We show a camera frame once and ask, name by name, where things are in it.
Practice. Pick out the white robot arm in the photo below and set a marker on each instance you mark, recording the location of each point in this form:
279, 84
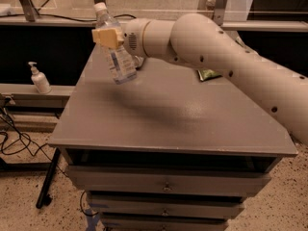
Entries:
196, 41

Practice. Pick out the white pump dispenser bottle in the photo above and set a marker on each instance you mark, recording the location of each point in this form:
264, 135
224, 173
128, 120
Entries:
39, 79

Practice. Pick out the black metal table leg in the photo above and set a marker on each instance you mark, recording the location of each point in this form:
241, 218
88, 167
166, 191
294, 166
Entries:
44, 198

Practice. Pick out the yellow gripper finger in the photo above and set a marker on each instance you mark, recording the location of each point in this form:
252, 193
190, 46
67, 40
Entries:
110, 37

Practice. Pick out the silver drink can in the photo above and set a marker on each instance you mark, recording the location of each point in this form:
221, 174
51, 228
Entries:
138, 61

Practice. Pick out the grey drawer cabinet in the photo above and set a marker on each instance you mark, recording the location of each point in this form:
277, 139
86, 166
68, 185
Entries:
166, 151

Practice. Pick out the metal window frame rail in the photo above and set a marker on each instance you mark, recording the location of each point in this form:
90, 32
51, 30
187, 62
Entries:
231, 15

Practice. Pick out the blue plastic water bottle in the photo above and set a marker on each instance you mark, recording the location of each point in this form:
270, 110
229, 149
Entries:
120, 62

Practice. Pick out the green chip bag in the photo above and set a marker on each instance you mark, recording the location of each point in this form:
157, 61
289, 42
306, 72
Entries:
207, 74

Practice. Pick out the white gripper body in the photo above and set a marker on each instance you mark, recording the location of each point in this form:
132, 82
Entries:
134, 38

